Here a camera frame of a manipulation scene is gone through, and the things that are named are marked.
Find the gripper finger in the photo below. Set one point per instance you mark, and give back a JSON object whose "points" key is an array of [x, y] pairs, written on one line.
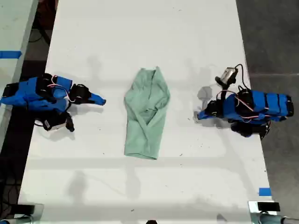
{"points": [[98, 97], [99, 103], [204, 117], [203, 113]]}

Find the pale green T-shirt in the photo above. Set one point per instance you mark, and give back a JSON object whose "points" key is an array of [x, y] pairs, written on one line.
{"points": [[144, 112]]}

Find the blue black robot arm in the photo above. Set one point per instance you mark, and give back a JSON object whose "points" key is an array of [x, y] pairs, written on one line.
{"points": [[23, 94], [268, 105]]}

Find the long blue tape strip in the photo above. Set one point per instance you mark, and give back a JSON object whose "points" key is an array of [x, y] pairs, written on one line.
{"points": [[10, 54]]}

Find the thin white thread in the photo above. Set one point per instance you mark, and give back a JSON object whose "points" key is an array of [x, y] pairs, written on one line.
{"points": [[109, 186]]}

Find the white side table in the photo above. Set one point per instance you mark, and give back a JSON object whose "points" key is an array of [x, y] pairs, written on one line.
{"points": [[14, 28]]}

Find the short blue tape strip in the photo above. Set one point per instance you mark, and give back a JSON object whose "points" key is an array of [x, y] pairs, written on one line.
{"points": [[265, 191]]}

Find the small black box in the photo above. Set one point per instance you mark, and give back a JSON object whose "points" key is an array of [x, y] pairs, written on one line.
{"points": [[26, 208], [268, 206]]}

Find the grey pipe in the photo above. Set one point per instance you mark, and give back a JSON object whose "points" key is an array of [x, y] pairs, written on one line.
{"points": [[278, 219]]}

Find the arm camera stalk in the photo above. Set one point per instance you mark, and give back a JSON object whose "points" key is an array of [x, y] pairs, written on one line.
{"points": [[223, 94], [70, 122]]}

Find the arm camera box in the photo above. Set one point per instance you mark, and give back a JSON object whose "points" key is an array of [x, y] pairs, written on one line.
{"points": [[227, 75], [54, 124]]}

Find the silver metal bracket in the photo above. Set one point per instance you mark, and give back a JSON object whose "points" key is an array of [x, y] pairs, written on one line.
{"points": [[252, 210]]}

